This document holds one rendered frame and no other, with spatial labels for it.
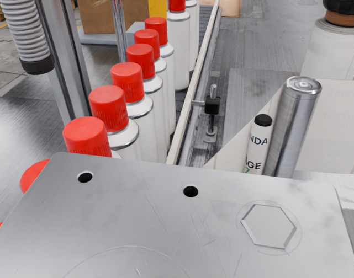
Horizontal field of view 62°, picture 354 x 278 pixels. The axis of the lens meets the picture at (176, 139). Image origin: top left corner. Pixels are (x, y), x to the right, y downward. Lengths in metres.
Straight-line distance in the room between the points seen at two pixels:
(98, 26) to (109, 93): 0.86
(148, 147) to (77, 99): 0.19
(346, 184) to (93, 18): 0.92
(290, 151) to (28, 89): 0.71
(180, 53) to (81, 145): 0.44
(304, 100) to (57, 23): 0.33
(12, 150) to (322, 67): 0.60
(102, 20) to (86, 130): 0.90
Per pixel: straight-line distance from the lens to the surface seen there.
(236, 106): 0.63
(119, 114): 0.28
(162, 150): 0.43
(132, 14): 1.10
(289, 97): 0.34
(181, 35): 0.62
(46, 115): 0.76
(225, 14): 1.36
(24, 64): 0.36
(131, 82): 0.31
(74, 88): 0.50
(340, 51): 0.53
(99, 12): 1.12
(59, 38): 0.47
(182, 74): 0.66
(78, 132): 0.24
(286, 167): 0.39
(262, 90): 0.70
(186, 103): 0.57
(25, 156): 0.66
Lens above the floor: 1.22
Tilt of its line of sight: 40 degrees down
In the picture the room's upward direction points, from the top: 1 degrees counter-clockwise
